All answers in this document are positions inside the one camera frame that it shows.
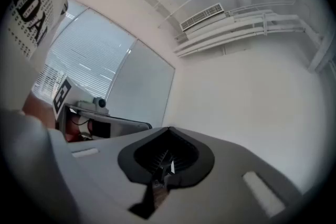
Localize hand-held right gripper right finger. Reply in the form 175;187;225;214
154;127;303;224

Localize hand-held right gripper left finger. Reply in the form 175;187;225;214
48;127;172;224

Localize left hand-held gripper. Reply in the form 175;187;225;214
52;78;153;143

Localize person's left forearm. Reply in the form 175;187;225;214
22;90;56;130

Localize frosted glass panel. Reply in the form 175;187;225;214
107;39;176;125

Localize grey window blinds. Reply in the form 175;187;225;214
33;0;138;104

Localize white air vent grille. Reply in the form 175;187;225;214
180;3;226;33

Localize small grey fisheye camera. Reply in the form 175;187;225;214
77;97;110;116

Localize white wall pipes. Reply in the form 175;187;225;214
174;8;330;73

